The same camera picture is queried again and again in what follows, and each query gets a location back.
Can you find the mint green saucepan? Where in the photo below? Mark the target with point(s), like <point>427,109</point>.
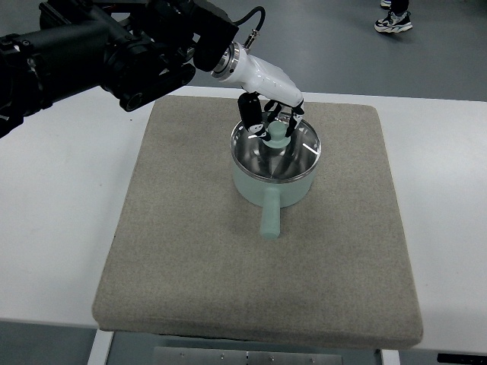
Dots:
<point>271,197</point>

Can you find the black label strip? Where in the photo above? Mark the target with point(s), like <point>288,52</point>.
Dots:
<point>464,359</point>

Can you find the glass lid with green knob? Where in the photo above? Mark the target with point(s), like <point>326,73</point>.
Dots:
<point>282,159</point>

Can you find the white black sneaker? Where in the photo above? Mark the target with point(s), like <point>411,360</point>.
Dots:
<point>394,23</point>

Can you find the beige felt mat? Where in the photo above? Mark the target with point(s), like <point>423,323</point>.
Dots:
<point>187,258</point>

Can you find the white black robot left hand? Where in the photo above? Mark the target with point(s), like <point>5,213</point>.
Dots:
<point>258,77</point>

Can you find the grey metal plate below table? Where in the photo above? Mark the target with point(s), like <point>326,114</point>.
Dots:
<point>172,355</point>

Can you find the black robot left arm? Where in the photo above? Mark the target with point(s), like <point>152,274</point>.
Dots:
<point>138,51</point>

